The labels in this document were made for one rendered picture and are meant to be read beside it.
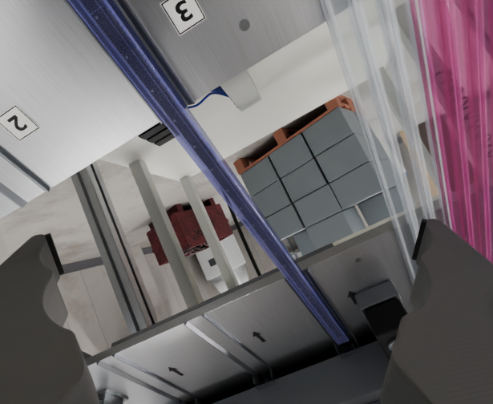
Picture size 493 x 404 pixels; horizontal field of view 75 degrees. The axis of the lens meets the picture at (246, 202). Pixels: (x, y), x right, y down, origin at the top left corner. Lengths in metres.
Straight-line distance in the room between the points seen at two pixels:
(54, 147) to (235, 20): 0.13
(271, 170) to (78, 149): 2.87
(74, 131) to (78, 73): 0.03
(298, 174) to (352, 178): 0.48
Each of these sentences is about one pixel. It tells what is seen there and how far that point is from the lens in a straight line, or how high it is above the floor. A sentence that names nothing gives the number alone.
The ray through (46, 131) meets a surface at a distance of 0.22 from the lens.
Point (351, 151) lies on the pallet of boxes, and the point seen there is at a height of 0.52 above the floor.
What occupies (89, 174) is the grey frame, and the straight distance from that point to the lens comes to 0.70.
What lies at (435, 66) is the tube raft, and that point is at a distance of 0.22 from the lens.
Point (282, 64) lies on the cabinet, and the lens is 0.71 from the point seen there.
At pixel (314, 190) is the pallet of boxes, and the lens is 2.87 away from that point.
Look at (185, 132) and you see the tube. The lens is 0.19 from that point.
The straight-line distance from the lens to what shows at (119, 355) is 0.40.
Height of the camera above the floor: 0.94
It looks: 9 degrees down
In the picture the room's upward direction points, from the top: 155 degrees clockwise
